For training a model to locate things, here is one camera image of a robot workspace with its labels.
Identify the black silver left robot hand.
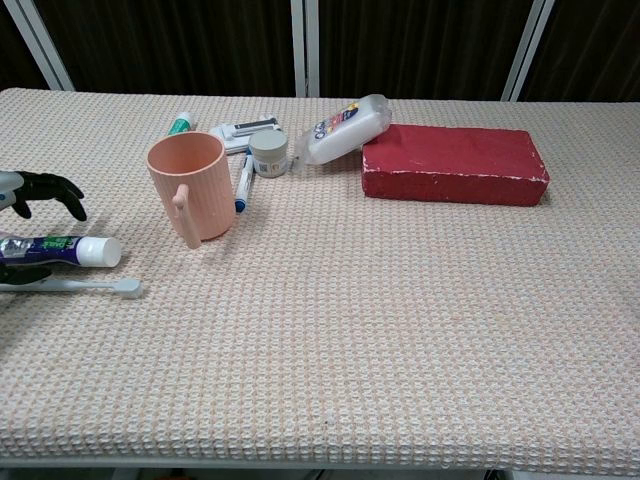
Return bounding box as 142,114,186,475
0,169,88,287

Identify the purple toothpaste tube white cap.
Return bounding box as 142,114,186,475
0,234,123,268

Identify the grey white toothbrush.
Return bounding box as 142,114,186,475
0,277,143,300

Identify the green white small tube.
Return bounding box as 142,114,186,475
166,111,196,137

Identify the white razor blister pack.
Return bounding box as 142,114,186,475
208,116,281,155

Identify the blue white marker pen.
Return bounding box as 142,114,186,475
233,149,255,214

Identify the small jar grey lid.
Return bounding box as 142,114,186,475
247,129,290,178

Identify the beige waffle tablecloth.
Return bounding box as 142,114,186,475
0,88,640,464

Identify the red rectangular box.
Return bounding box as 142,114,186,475
361,123,550,207

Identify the white slanted partition post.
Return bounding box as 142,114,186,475
2,0,76,92
501,0,556,101

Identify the pink ribbed cup with handle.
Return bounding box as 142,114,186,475
146,131,237,250

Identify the white vertical partition post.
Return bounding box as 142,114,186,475
290,0,321,99

